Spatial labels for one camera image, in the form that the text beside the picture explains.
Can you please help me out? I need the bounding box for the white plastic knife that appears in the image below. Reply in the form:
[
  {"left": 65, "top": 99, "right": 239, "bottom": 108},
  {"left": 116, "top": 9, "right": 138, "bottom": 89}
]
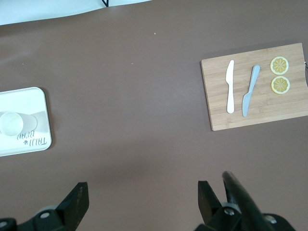
[{"left": 224, "top": 60, "right": 235, "bottom": 114}]

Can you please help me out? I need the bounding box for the white plastic cup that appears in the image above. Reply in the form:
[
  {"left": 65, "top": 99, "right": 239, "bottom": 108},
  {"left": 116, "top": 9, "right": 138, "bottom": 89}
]
[{"left": 0, "top": 111, "right": 39, "bottom": 137}]

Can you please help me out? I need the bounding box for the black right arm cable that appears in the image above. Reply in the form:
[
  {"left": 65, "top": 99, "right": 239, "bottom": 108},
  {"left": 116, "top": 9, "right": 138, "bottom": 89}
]
[{"left": 221, "top": 171, "right": 298, "bottom": 231}]

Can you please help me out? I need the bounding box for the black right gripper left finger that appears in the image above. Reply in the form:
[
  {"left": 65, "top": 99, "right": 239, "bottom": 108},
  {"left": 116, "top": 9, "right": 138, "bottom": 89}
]
[{"left": 33, "top": 181, "right": 90, "bottom": 231}]

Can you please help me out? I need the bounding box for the white tray with bear print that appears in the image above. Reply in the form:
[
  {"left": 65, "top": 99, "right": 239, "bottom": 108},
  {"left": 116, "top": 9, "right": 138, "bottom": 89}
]
[{"left": 0, "top": 87, "right": 53, "bottom": 158}]

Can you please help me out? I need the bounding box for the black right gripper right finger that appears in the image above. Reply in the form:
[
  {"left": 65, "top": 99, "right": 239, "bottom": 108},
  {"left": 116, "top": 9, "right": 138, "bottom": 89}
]
[{"left": 194, "top": 180, "right": 242, "bottom": 231}]

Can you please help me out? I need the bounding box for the yellow lemon slice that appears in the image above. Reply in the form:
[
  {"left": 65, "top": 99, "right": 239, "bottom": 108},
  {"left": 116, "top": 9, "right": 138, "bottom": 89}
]
[
  {"left": 269, "top": 56, "right": 290, "bottom": 75},
  {"left": 270, "top": 76, "right": 291, "bottom": 95}
]

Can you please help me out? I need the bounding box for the bamboo cutting board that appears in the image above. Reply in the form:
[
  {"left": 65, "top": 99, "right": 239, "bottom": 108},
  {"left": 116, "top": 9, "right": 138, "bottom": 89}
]
[{"left": 200, "top": 42, "right": 308, "bottom": 132}]

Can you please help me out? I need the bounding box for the grey plastic knife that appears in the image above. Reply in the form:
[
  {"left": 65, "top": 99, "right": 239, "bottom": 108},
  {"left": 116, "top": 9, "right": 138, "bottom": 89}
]
[{"left": 242, "top": 64, "right": 261, "bottom": 118}]

